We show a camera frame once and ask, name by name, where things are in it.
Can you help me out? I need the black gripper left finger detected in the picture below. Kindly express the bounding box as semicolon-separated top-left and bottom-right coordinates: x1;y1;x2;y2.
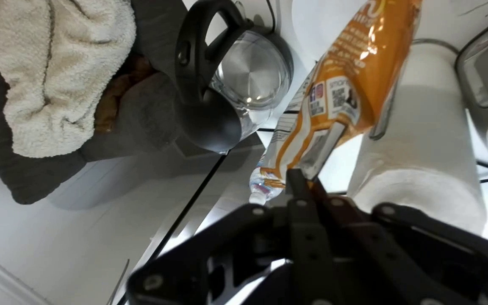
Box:
125;173;369;305

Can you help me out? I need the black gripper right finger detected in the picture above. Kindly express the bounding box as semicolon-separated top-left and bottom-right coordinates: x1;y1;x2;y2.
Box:
310;182;488;305

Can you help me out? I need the orange snack packet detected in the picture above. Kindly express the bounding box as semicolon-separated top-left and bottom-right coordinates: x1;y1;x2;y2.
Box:
249;0;421;204

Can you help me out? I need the white paper towel roll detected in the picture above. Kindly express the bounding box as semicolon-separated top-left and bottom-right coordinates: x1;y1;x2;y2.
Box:
348;43;486;234

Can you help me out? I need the black glass electric kettle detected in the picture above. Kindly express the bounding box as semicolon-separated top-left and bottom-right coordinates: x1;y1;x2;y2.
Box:
174;0;293;155

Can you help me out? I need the dark grey chair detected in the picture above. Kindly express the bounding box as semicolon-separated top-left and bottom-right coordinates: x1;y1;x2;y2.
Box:
0;0;188;205

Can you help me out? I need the cream towel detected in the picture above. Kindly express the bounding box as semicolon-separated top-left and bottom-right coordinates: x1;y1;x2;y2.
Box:
0;0;135;158

